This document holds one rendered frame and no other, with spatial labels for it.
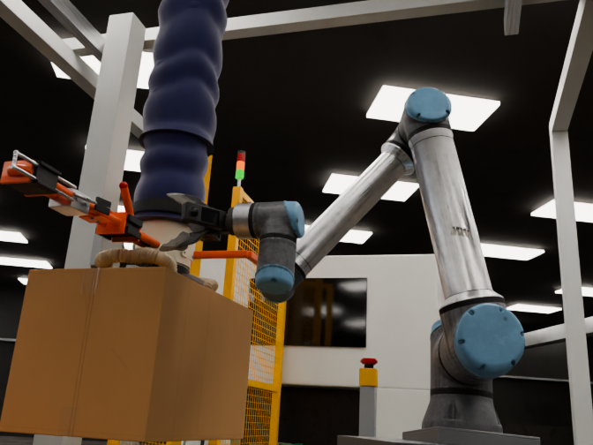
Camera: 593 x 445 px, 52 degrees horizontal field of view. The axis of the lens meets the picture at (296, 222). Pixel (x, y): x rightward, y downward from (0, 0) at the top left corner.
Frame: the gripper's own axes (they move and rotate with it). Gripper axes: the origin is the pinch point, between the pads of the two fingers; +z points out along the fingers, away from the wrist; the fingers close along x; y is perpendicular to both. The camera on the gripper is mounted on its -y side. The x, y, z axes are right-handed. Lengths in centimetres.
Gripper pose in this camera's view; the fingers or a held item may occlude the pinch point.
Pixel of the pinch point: (161, 221)
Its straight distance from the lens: 160.4
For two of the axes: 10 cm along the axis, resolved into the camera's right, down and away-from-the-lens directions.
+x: 0.6, -9.5, 3.1
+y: 2.7, 3.1, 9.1
